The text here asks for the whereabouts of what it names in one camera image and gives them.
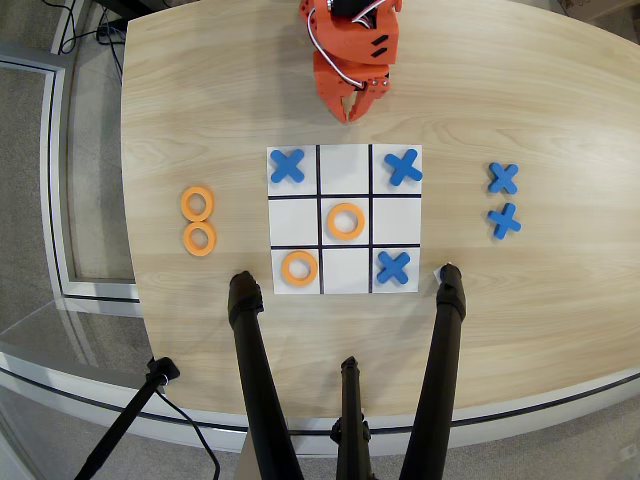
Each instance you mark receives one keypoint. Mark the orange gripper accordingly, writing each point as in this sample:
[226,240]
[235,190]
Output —
[334,81]

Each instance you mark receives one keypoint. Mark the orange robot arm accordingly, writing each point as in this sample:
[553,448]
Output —
[312,12]

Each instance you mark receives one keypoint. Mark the blue foam cross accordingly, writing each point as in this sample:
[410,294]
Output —
[504,221]
[393,268]
[404,167]
[503,178]
[287,166]

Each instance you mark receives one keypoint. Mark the white tic-tac-toe board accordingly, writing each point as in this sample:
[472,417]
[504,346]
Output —
[395,220]

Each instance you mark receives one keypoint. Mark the small white tag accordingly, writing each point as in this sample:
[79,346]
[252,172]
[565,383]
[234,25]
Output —
[437,274]

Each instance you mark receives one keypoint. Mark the black furniture base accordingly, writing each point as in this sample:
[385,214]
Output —
[135,4]

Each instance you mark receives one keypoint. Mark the thick black tripod leg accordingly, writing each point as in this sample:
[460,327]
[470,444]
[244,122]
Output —
[255,360]
[437,360]

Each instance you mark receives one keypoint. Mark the thin black tripod leg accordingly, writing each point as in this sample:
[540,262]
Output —
[351,400]

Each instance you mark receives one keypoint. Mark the slim black stand pole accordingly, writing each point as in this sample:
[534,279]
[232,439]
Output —
[125,420]

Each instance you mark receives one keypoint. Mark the grey metal frame panel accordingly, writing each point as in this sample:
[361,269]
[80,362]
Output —
[52,175]

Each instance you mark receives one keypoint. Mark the black camera tripod legs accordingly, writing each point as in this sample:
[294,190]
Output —
[60,385]

